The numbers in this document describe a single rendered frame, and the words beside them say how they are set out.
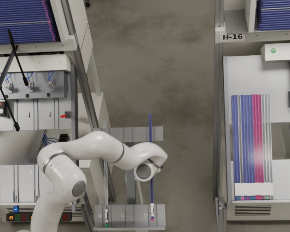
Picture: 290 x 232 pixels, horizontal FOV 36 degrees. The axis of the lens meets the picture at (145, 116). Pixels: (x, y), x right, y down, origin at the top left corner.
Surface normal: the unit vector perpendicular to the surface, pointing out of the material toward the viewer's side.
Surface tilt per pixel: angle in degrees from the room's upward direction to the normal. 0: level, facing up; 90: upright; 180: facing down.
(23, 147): 0
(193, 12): 0
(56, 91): 43
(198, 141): 0
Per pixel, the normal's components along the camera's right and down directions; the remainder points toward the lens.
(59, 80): -0.11, -0.05
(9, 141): -0.10, -0.72
